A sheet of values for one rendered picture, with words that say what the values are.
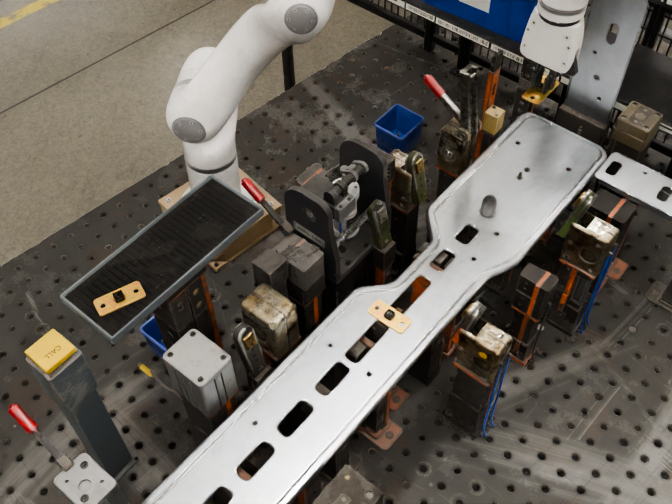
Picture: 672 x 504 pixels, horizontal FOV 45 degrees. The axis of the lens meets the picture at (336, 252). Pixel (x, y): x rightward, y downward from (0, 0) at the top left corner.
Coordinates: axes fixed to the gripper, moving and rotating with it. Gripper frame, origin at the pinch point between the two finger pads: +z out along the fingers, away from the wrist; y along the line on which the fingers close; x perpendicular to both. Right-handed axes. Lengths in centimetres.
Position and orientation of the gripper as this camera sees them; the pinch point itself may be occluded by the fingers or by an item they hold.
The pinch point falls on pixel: (543, 79)
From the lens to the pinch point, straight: 162.6
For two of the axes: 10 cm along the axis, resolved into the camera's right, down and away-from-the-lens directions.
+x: 6.4, -6.2, 4.6
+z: 0.1, 6.1, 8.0
